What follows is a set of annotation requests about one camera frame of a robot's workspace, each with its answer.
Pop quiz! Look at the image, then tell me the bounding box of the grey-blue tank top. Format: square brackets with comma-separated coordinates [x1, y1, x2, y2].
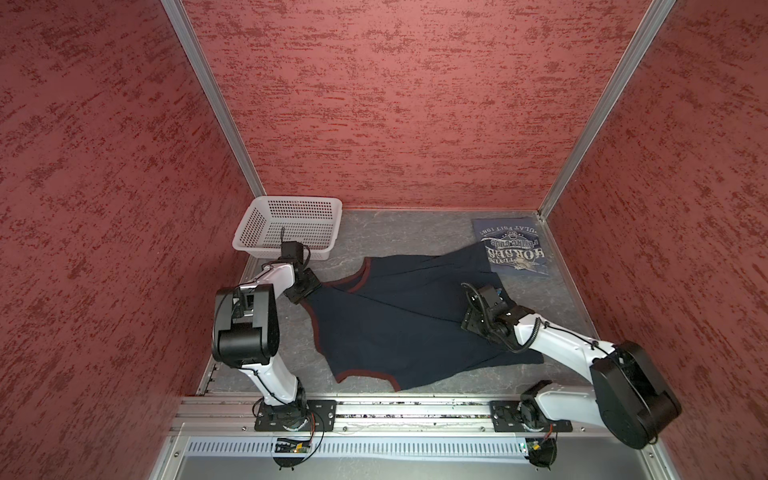
[472, 218, 549, 276]

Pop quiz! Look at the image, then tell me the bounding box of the dark navy maroon-trimmed tank top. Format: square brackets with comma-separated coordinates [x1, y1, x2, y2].
[300, 243, 544, 391]

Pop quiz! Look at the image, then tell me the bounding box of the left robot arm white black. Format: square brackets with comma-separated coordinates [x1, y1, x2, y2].
[212, 241, 320, 431]

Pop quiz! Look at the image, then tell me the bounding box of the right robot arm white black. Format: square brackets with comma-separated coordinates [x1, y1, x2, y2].
[462, 283, 682, 450]

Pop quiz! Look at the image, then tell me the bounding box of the white plastic laundry basket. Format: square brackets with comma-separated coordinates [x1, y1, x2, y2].
[232, 196, 343, 261]

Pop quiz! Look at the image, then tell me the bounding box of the left small circuit board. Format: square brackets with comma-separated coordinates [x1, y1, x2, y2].
[275, 438, 312, 454]

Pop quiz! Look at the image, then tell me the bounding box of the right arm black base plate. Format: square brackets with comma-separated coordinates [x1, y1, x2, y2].
[489, 400, 546, 433]

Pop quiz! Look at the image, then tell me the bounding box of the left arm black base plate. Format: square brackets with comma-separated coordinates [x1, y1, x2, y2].
[252, 399, 338, 433]

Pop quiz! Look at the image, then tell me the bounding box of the white perforated cable duct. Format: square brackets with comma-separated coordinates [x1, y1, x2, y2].
[184, 436, 528, 462]

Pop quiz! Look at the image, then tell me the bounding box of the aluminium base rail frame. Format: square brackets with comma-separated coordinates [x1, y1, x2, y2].
[150, 394, 679, 479]

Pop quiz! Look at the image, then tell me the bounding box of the aluminium corner post left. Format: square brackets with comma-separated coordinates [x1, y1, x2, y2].
[161, 0, 265, 197]

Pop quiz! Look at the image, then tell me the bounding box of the aluminium corner post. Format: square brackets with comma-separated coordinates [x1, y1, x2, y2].
[538, 0, 676, 222]
[161, 0, 265, 197]

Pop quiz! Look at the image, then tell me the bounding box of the aluminium corner post right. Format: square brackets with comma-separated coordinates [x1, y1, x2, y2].
[538, 0, 676, 222]

